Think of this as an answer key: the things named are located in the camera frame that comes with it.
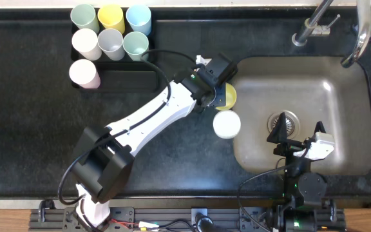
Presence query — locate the steel tap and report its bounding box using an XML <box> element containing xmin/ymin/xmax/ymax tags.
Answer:
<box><xmin>290</xmin><ymin>0</ymin><xmax>371</xmax><ymax>69</ymax></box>

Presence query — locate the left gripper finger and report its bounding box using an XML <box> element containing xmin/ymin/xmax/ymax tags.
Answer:
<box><xmin>209</xmin><ymin>84</ymin><xmax>227</xmax><ymax>109</ymax></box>

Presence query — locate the pink cup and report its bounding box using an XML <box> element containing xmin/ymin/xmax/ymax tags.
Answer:
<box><xmin>68</xmin><ymin>59</ymin><xmax>102</xmax><ymax>90</ymax></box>

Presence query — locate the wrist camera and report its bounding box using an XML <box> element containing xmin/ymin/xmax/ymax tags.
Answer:
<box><xmin>293</xmin><ymin>131</ymin><xmax>336</xmax><ymax>161</ymax></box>
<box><xmin>195</xmin><ymin>54</ymin><xmax>213</xmax><ymax>66</ymax></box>

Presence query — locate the blue cup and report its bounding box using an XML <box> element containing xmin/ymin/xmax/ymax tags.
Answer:
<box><xmin>126</xmin><ymin>4</ymin><xmax>153</xmax><ymax>36</ymax></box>

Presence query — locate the black tray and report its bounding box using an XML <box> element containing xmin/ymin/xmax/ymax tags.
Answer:
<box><xmin>70</xmin><ymin>19</ymin><xmax>159</xmax><ymax>93</ymax></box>

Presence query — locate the mounting rail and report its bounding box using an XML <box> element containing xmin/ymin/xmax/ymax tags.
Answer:
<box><xmin>29</xmin><ymin>199</ymin><xmax>347</xmax><ymax>232</ymax></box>

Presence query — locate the white cup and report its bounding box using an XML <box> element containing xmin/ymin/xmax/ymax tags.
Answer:
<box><xmin>71</xmin><ymin>28</ymin><xmax>102</xmax><ymax>61</ymax></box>
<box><xmin>212</xmin><ymin>110</ymin><xmax>242</xmax><ymax>140</ymax></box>

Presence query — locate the grey cup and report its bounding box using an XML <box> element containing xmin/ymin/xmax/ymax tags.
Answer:
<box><xmin>97</xmin><ymin>28</ymin><xmax>126</xmax><ymax>61</ymax></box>

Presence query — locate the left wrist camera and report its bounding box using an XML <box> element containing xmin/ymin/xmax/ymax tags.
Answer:
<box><xmin>195</xmin><ymin>54</ymin><xmax>213</xmax><ymax>66</ymax></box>

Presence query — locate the green cup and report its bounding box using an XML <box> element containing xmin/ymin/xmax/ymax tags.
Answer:
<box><xmin>122</xmin><ymin>31</ymin><xmax>150</xmax><ymax>62</ymax></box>
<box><xmin>70</xmin><ymin>3</ymin><xmax>100</xmax><ymax>34</ymax></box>

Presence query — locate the steel sink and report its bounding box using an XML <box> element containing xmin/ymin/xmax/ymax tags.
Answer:
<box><xmin>232</xmin><ymin>56</ymin><xmax>371</xmax><ymax>177</ymax></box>

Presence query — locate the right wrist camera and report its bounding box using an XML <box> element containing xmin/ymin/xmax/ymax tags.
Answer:
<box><xmin>293</xmin><ymin>131</ymin><xmax>336</xmax><ymax>161</ymax></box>

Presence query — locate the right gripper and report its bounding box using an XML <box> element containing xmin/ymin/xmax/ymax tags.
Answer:
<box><xmin>266</xmin><ymin>111</ymin><xmax>327</xmax><ymax>157</ymax></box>

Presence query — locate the yellow cup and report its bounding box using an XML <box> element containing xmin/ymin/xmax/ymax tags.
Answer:
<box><xmin>215</xmin><ymin>82</ymin><xmax>238</xmax><ymax>111</ymax></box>
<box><xmin>97</xmin><ymin>3</ymin><xmax>126</xmax><ymax>35</ymax></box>

